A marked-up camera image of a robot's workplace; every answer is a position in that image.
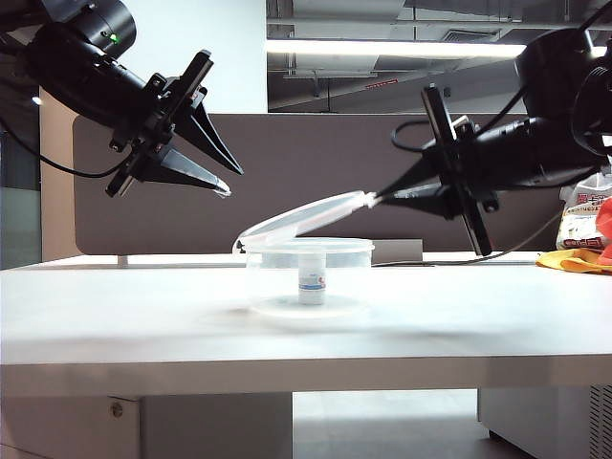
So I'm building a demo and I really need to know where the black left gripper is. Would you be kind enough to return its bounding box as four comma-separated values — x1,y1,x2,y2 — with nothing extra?
104,49,246,199

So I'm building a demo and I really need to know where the grey cable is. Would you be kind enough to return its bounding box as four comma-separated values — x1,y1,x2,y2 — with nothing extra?
382,209,563,267

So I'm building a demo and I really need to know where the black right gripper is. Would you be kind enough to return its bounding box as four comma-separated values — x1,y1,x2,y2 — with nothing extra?
376,85,501,257

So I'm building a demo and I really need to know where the round transparent clip lid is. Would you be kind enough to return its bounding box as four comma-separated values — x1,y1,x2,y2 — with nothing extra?
231,189,380,254

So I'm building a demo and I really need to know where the white printed plastic bag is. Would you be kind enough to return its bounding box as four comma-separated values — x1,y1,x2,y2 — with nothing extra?
557,170,612,252

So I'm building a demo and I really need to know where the yellow cloth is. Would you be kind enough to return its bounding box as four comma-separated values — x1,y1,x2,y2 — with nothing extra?
535,248,612,276

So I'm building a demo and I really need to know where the white vented cabinet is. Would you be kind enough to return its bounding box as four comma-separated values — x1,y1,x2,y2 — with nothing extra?
477,384,612,459

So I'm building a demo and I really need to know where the ceiling vent grille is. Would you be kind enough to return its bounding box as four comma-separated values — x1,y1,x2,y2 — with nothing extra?
442,29,501,44

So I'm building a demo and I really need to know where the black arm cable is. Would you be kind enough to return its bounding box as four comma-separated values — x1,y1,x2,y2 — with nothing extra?
0,117,129,179
390,0,612,155

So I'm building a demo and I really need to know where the long ceiling light strip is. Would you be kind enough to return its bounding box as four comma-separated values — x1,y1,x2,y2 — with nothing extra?
266,39,612,61

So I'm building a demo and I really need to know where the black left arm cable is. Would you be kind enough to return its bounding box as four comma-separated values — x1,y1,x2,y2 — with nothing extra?
0,117,129,179

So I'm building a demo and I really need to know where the white drawer cabinet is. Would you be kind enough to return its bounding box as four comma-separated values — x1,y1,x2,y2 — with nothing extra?
0,394,294,459

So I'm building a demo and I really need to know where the round transparent plastic box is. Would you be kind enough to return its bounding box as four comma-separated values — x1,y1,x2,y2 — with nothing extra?
243,237,376,319

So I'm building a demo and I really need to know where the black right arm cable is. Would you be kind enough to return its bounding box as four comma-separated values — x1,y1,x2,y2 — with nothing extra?
390,0,612,155

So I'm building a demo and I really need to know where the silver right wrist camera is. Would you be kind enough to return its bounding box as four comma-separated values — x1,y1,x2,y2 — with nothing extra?
451,116,480,140

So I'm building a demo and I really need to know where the red-orange cloth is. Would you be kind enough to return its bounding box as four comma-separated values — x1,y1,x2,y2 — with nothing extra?
594,198,612,267

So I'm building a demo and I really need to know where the small white medicine bottle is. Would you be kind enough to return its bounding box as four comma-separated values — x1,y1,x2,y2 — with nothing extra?
298,252,328,308

